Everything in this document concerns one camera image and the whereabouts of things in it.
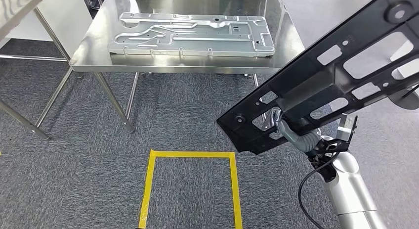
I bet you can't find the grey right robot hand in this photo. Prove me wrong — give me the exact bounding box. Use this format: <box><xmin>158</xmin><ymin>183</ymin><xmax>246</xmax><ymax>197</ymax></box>
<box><xmin>269</xmin><ymin>108</ymin><xmax>307</xmax><ymax>152</ymax></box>

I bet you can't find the black plastic frame part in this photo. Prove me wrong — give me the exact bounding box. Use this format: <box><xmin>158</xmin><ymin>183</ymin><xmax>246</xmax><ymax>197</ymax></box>
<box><xmin>216</xmin><ymin>0</ymin><xmax>419</xmax><ymax>155</ymax></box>

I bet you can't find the stainless steel workbench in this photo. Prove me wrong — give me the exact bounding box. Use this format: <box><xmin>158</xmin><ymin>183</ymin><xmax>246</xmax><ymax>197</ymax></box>
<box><xmin>69</xmin><ymin>0</ymin><xmax>306</xmax><ymax>134</ymax></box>

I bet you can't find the yellow floor tape square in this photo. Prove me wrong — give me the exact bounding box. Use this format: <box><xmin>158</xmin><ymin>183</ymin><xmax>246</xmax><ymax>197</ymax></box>
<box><xmin>137</xmin><ymin>149</ymin><xmax>244</xmax><ymax>229</ymax></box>

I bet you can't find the black disc base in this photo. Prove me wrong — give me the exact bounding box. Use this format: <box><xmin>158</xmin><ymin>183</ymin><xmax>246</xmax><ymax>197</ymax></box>
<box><xmin>389</xmin><ymin>87</ymin><xmax>419</xmax><ymax>110</ymax></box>

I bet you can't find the stamped grey metal plate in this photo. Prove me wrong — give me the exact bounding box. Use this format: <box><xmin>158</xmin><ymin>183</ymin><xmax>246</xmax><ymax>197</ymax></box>
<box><xmin>107</xmin><ymin>12</ymin><xmax>276</xmax><ymax>58</ymax></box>

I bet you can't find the white box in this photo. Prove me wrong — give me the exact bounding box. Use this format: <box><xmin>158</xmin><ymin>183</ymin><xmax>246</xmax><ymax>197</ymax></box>
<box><xmin>389</xmin><ymin>40</ymin><xmax>419</xmax><ymax>81</ymax></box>

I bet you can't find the white cabinet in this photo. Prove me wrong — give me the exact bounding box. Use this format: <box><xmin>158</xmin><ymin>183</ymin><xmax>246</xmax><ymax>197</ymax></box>
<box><xmin>4</xmin><ymin>0</ymin><xmax>94</xmax><ymax>58</ymax></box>

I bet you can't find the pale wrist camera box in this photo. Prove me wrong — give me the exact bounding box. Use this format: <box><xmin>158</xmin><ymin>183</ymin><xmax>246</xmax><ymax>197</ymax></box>
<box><xmin>336</xmin><ymin>114</ymin><xmax>358</xmax><ymax>142</ymax></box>

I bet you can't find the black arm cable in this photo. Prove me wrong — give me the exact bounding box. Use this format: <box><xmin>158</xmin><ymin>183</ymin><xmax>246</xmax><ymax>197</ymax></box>
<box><xmin>297</xmin><ymin>151</ymin><xmax>341</xmax><ymax>229</ymax></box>

